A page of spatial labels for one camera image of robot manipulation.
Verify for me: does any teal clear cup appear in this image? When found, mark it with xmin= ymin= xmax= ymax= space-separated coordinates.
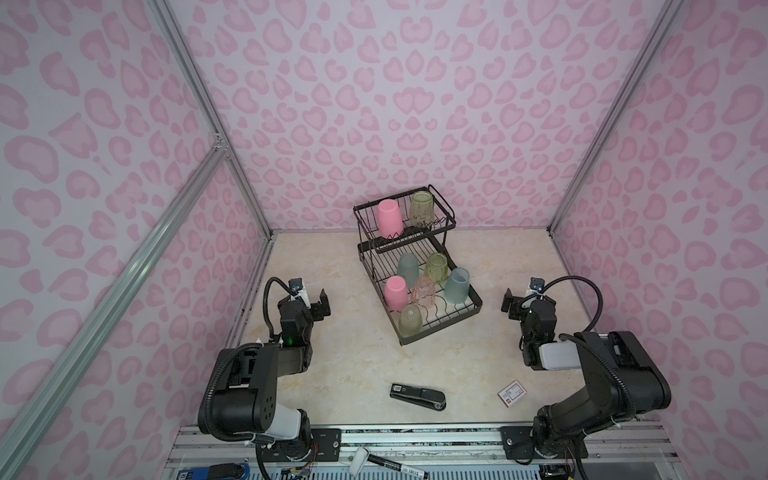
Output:
xmin=396 ymin=252 xmax=420 ymax=290
xmin=443 ymin=267 xmax=470 ymax=304

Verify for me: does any opaque pink cup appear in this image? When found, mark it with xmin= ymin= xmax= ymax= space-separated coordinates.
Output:
xmin=377 ymin=198 xmax=405 ymax=240
xmin=384 ymin=275 xmax=409 ymax=312

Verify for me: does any yellow-green clear cup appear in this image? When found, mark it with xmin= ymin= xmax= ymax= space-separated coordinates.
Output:
xmin=424 ymin=252 xmax=451 ymax=288

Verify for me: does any clear pink plastic cup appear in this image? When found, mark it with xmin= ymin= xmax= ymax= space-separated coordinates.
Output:
xmin=411 ymin=277 xmax=436 ymax=310

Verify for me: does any yellow-green cup front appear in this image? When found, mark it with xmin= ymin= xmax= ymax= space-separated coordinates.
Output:
xmin=398 ymin=304 xmax=424 ymax=338

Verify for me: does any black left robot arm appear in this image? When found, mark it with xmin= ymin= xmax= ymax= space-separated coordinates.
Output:
xmin=198 ymin=292 xmax=331 ymax=453

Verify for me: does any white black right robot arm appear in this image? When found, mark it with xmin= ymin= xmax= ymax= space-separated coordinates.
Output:
xmin=501 ymin=290 xmax=672 ymax=463

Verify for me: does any small red white card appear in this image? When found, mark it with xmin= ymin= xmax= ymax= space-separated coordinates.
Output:
xmin=497 ymin=380 xmax=527 ymax=408

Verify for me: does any black stapler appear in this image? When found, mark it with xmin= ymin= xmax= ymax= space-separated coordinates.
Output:
xmin=389 ymin=383 xmax=447 ymax=411

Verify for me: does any black marker pen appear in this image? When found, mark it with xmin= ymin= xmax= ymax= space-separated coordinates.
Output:
xmin=348 ymin=447 xmax=430 ymax=480

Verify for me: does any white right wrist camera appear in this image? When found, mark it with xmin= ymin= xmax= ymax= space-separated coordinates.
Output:
xmin=526 ymin=277 xmax=546 ymax=295

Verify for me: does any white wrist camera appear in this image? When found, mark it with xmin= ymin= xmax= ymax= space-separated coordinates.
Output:
xmin=526 ymin=277 xmax=546 ymax=295
xmin=288 ymin=278 xmax=311 ymax=308

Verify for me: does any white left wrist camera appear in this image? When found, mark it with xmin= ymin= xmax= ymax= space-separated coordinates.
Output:
xmin=288 ymin=278 xmax=311 ymax=308

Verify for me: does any black wire dish rack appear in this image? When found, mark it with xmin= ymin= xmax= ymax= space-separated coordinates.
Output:
xmin=353 ymin=185 xmax=483 ymax=346

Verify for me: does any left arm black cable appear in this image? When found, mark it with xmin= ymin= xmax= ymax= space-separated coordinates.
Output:
xmin=197 ymin=275 xmax=295 ymax=445

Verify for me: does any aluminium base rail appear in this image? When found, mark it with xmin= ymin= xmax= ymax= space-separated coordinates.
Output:
xmin=161 ymin=419 xmax=685 ymax=480

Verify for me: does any aluminium frame left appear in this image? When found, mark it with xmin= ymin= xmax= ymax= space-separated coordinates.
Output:
xmin=1 ymin=1 xmax=263 ymax=479

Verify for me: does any aluminium corner frame right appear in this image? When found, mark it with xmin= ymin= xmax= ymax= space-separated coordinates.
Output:
xmin=547 ymin=0 xmax=688 ymax=237

